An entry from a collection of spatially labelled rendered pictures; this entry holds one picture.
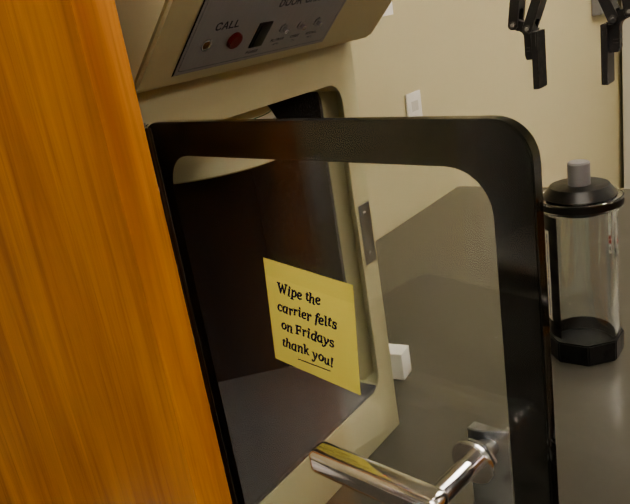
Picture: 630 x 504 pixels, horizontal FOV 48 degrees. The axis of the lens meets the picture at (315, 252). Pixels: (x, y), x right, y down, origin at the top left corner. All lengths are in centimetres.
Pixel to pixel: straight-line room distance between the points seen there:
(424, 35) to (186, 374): 147
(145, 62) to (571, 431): 64
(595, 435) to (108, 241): 62
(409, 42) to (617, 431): 114
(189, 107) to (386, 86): 112
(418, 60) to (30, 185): 142
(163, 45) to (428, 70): 140
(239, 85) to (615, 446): 57
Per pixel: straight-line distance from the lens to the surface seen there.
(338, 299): 42
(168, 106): 58
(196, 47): 53
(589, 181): 98
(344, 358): 44
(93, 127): 43
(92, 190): 45
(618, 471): 85
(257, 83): 65
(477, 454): 41
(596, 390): 98
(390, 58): 170
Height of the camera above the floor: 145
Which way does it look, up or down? 19 degrees down
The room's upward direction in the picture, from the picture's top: 9 degrees counter-clockwise
